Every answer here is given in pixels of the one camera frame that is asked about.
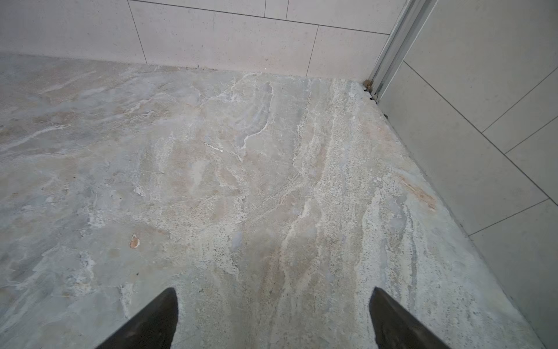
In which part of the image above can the metal corner profile right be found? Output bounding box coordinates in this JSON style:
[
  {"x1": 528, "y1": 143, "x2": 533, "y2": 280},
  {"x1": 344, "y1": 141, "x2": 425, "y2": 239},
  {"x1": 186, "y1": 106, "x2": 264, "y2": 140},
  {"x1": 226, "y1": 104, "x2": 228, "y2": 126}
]
[{"x1": 363, "y1": 0, "x2": 437, "y2": 104}]

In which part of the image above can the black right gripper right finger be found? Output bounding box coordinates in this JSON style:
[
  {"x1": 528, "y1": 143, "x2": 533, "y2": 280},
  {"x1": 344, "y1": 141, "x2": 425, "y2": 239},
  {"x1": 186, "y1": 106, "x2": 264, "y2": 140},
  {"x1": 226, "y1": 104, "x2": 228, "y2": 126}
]
[{"x1": 369, "y1": 287, "x2": 450, "y2": 349}]

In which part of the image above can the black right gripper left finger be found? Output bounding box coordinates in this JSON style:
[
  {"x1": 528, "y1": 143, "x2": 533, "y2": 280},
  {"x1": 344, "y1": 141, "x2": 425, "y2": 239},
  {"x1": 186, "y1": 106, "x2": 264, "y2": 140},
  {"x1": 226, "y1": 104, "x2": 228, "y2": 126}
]
[{"x1": 97, "y1": 287, "x2": 179, "y2": 349}]

